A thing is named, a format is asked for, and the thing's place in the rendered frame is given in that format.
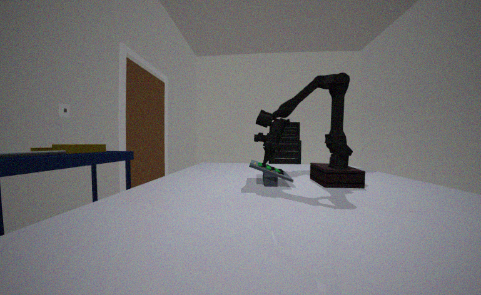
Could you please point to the grey switch panel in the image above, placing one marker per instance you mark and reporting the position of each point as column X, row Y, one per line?
column 270, row 174

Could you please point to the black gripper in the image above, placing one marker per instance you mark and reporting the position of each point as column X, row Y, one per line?
column 272, row 145

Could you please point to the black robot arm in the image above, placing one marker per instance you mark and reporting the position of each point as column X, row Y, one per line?
column 336, row 140

